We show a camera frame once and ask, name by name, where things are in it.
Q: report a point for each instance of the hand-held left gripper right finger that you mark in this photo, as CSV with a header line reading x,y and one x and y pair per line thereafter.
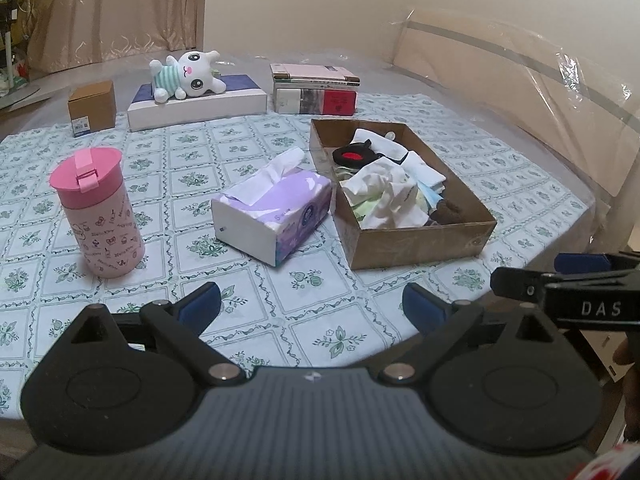
x,y
425,306

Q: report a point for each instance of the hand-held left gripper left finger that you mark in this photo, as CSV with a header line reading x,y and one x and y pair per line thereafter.
x,y
197,306

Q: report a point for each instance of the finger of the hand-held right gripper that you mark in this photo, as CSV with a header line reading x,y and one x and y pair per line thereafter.
x,y
520,285
585,262

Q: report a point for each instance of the brown velvet scrunchie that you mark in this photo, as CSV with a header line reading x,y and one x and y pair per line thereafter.
x,y
447,213

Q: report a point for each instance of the blue face mask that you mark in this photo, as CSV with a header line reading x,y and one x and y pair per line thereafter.
x,y
430,193

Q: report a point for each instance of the green cleaning cloth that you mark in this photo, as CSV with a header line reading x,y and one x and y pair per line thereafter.
x,y
361,207

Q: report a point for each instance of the white towel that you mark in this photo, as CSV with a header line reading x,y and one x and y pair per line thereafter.
x,y
422,170

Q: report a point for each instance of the black red cloth item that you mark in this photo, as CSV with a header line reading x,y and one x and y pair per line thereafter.
x,y
352,155

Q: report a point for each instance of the person's right hand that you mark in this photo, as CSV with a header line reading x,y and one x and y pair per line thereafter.
x,y
629,357

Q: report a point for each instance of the light wooden panel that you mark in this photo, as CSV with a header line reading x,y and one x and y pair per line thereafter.
x,y
620,230

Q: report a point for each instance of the pink lidded cup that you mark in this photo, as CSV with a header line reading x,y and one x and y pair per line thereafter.
x,y
105,230

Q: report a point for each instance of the floral printed sheet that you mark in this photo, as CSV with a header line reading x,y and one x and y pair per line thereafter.
x,y
175,170

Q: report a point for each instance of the purple tissue box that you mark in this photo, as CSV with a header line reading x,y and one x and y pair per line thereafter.
x,y
295,200

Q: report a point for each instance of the red white printed cloth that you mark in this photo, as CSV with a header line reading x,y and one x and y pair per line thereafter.
x,y
605,467

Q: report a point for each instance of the plastic-wrapped wooden headboard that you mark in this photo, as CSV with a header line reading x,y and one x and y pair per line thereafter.
x,y
525,85

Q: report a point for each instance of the flat white and blue box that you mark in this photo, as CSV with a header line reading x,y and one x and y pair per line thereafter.
x,y
200,110

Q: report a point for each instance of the red book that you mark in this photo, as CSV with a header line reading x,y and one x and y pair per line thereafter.
x,y
340,103

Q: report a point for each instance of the mattress in clear plastic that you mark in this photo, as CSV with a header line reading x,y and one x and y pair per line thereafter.
x,y
400,85

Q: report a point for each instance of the white book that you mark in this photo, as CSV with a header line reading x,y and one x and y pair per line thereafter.
x,y
287,101

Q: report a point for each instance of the small closed cardboard box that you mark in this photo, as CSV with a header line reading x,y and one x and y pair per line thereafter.
x,y
95,105

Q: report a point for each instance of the white plush toy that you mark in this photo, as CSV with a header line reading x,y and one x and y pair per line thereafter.
x,y
192,75

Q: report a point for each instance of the grey book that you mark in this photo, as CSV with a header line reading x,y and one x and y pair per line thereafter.
x,y
312,102

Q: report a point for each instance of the thin dark book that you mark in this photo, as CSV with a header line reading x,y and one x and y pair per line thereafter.
x,y
315,86

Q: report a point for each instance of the pink book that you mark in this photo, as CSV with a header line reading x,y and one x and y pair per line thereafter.
x,y
310,71

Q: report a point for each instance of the beige curtain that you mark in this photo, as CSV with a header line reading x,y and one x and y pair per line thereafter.
x,y
120,5

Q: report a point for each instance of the cluttered bookshelf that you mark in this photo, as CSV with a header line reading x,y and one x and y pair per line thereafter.
x,y
12,15

